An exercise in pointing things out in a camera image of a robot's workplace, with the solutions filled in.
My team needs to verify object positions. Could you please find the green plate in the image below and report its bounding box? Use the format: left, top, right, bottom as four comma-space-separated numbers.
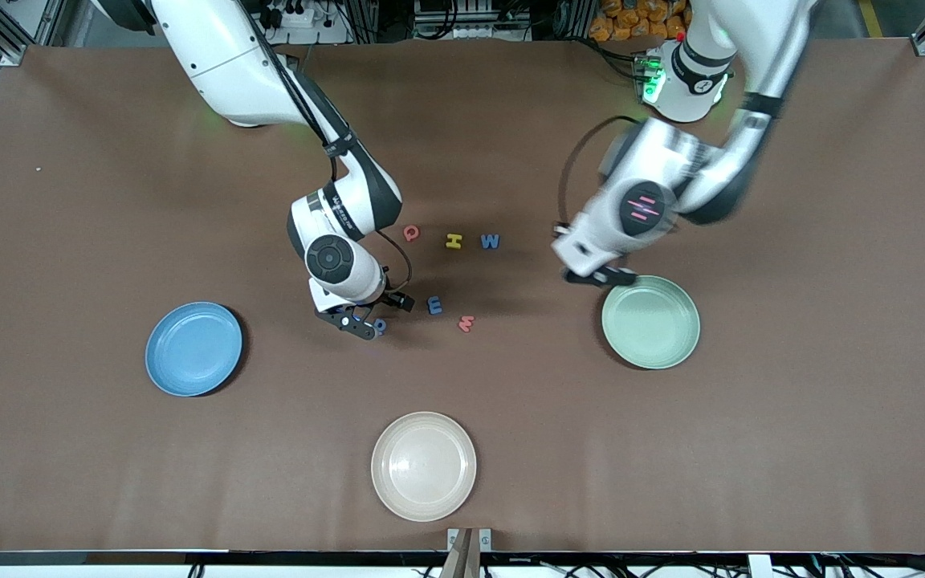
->
601, 275, 702, 371

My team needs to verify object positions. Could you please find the blue plate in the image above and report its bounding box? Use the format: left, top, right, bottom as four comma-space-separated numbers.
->
145, 301, 244, 398

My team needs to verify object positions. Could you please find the beige plate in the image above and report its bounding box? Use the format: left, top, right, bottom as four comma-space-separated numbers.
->
370, 411, 478, 523

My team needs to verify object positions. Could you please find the orange bag pile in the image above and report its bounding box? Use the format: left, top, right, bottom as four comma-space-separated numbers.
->
589, 0, 692, 43

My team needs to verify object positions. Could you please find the black equipment rack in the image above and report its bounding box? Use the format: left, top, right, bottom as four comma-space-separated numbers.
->
413, 0, 533, 43

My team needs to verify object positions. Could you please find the white power strip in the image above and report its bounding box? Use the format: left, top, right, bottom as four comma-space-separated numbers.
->
258, 0, 317, 31

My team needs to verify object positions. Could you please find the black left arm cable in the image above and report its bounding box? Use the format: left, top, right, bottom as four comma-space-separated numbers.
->
556, 115, 648, 234

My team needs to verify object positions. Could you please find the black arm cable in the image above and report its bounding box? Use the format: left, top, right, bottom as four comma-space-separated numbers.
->
242, 0, 415, 291
556, 115, 648, 234

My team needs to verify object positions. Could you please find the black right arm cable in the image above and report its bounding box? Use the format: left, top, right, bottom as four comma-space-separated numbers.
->
242, 0, 415, 291

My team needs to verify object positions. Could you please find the metal table edge bracket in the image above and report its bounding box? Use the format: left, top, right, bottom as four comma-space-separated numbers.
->
446, 527, 493, 578

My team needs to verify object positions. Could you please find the black white table edge rail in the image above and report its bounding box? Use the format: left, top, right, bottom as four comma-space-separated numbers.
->
0, 549, 925, 578

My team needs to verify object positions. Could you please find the black cable bundle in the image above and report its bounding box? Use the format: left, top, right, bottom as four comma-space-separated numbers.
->
820, 539, 925, 578

